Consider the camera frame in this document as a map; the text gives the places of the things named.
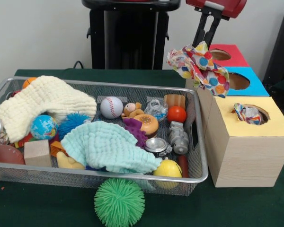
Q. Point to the blue puffer ball with eyes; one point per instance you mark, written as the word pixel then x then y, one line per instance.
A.
pixel 71 123

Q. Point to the purple spiky ball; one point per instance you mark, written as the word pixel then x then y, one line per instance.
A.
pixel 135 128

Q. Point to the white baseball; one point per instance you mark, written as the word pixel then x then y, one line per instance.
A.
pixel 111 107

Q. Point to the green spiky puffer ball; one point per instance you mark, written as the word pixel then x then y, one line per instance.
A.
pixel 119 201

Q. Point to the globe print ball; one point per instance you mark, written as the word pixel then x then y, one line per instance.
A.
pixel 43 127

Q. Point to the cream knitted cloth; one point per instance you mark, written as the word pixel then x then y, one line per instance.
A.
pixel 45 94

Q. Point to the orange toy basketball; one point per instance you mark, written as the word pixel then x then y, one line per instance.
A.
pixel 28 82

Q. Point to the colourful polka dot cloth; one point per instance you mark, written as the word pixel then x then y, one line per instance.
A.
pixel 203 71

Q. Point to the plain wooden cube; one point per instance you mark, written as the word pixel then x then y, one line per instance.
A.
pixel 38 152

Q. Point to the yellow ball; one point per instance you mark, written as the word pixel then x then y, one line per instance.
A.
pixel 168 169

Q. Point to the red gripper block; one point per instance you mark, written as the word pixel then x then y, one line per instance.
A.
pixel 234 7

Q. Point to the wooden box with three holes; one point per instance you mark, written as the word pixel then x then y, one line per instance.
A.
pixel 251 160

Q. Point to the colourful patterned cloth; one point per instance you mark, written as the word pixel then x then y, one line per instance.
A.
pixel 247 114

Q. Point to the light teal cloth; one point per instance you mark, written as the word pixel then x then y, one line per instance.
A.
pixel 104 144

